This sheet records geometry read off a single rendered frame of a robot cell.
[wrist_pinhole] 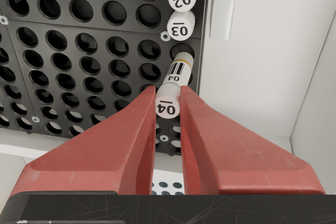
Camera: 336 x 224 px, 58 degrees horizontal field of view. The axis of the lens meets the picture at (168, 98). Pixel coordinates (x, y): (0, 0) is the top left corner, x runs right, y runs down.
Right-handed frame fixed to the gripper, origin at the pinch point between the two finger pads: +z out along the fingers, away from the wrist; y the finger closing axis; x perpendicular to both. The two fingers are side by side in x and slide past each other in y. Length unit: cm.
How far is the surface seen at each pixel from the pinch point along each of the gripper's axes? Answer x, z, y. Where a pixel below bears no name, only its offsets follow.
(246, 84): 5.4, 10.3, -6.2
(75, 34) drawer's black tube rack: -0.8, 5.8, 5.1
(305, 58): 2.7, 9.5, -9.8
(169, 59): 0.3, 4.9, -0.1
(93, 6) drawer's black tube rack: -2.4, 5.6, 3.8
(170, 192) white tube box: 26.1, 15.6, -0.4
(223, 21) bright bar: -0.1, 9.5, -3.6
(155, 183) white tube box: 24.7, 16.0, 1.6
